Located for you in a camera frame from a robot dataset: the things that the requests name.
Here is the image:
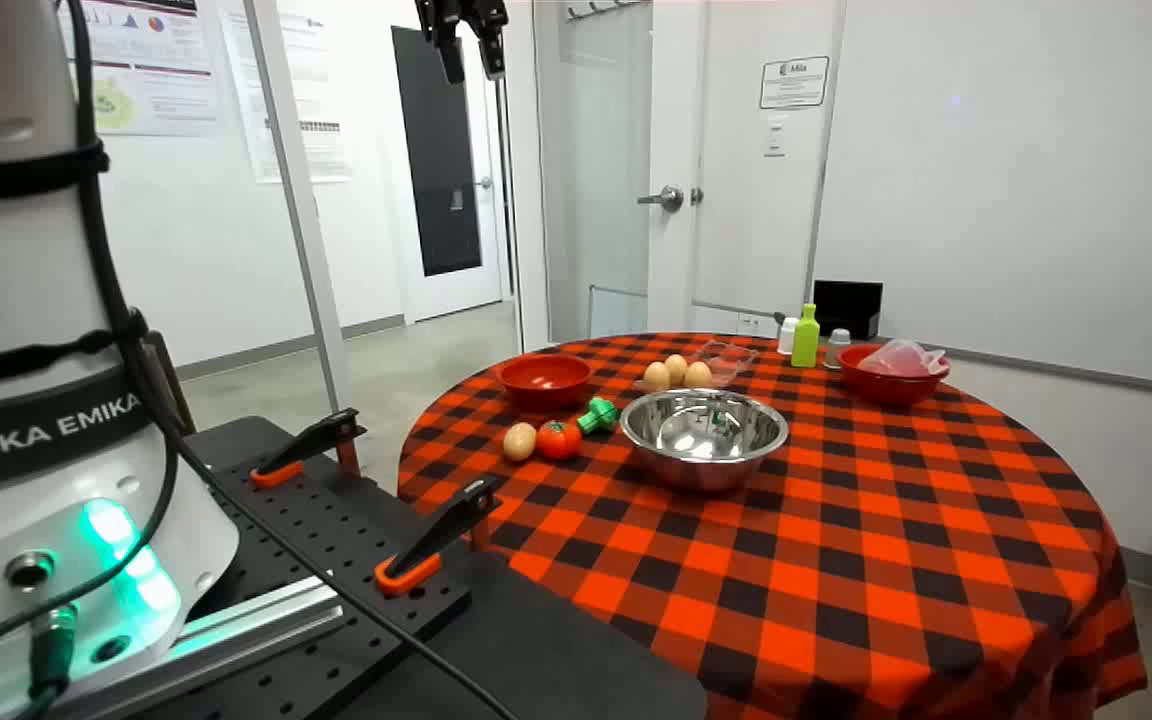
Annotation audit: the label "large wall whiteboard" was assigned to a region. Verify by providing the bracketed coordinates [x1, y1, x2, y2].
[812, 0, 1152, 399]

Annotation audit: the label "colourful wall poster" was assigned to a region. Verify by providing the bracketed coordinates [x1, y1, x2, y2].
[81, 0, 227, 140]

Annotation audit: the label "green toy broccoli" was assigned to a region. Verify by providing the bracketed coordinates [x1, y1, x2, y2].
[570, 391, 625, 442]

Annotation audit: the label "loose beige egg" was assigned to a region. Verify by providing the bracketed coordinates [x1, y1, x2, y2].
[499, 421, 539, 464]

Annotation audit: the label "black orange clamp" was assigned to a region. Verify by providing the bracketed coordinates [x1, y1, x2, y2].
[248, 406, 368, 496]
[372, 474, 506, 601]

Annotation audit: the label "white paper wall poster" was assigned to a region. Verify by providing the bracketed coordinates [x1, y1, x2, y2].
[218, 0, 357, 190]

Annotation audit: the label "white door with dark window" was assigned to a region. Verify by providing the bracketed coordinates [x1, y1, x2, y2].
[386, 0, 511, 327]

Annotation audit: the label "green plastic bottle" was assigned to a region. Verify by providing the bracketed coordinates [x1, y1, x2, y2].
[789, 299, 824, 372]

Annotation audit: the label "red black checkered tablecloth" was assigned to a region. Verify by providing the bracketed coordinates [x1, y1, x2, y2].
[393, 327, 1152, 720]

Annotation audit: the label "empty red bowl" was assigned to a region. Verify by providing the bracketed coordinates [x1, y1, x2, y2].
[493, 351, 596, 415]

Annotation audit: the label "aluminium rail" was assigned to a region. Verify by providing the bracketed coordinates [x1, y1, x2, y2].
[68, 574, 348, 720]

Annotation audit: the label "crumpled clear plastic wrap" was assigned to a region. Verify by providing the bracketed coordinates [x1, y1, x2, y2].
[854, 337, 939, 379]

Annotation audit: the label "red toy tomato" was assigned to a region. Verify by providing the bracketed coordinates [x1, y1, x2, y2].
[530, 415, 589, 470]

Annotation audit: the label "white wall sign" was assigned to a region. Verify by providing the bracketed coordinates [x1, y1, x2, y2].
[757, 53, 830, 115]

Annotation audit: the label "black whiteboard eraser holder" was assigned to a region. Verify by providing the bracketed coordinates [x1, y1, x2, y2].
[812, 278, 888, 343]

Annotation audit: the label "red bowl with plastic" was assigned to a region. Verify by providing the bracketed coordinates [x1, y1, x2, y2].
[837, 340, 954, 414]

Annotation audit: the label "silver metal bowl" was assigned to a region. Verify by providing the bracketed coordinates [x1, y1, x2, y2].
[614, 386, 792, 502]

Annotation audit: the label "white door with glass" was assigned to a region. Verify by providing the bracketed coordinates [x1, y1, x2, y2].
[530, 0, 706, 343]

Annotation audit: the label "white slanted stand pole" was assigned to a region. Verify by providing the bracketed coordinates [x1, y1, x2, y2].
[245, 0, 353, 415]

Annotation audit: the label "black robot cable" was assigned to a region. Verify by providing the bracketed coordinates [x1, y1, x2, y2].
[0, 0, 514, 720]

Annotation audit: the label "silver door handle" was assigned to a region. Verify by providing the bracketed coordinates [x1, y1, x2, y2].
[636, 183, 687, 217]

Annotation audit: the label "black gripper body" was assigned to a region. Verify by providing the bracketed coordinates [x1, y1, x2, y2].
[411, 0, 511, 39]

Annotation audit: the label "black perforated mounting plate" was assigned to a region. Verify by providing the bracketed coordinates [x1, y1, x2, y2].
[131, 414, 710, 720]

